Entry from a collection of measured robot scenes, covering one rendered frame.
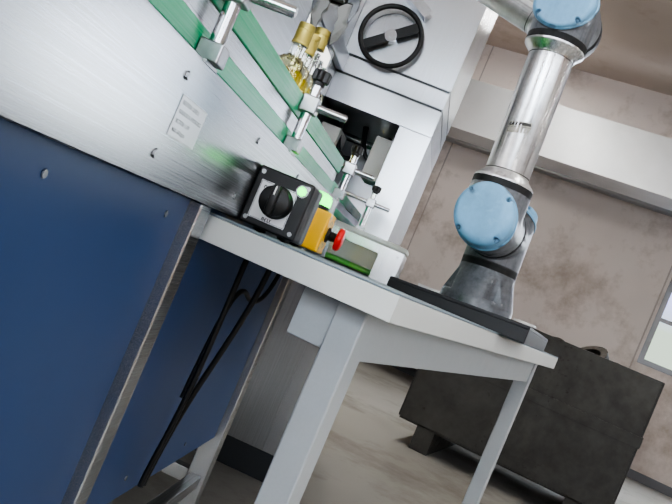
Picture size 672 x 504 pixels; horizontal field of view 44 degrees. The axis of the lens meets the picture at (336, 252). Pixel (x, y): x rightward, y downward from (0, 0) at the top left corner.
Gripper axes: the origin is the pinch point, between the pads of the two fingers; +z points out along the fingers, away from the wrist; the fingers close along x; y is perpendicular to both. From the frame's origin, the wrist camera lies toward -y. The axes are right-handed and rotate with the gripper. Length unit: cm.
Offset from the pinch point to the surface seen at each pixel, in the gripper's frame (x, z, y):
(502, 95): -40, -149, 568
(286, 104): -12, 25, -55
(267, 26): 12.2, 2.2, 2.0
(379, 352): -38, 52, -64
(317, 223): -20, 38, -35
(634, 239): -204, -82, 621
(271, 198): -18, 39, -67
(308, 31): -0.2, 3.7, -12.9
